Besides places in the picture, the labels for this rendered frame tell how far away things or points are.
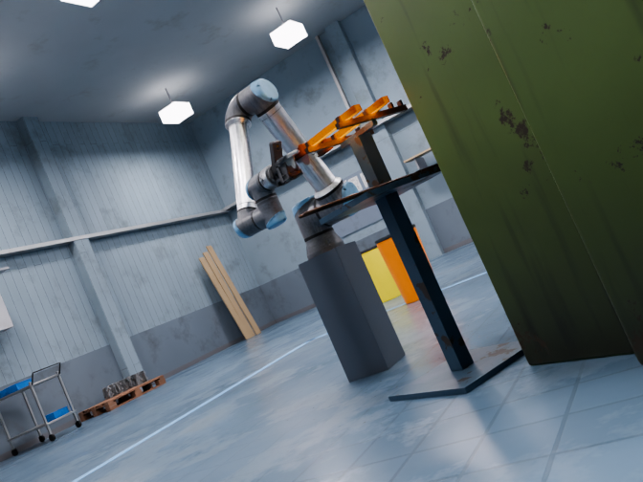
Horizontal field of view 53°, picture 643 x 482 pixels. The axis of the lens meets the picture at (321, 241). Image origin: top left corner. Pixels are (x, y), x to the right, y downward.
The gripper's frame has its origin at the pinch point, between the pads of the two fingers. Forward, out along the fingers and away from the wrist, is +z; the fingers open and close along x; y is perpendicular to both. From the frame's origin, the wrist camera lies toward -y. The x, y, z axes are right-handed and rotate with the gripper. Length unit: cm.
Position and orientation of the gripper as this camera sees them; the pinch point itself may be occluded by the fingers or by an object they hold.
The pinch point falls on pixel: (301, 149)
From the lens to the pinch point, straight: 237.1
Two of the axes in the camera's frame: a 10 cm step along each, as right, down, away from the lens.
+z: 5.8, -2.9, -7.6
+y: 3.9, 9.2, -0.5
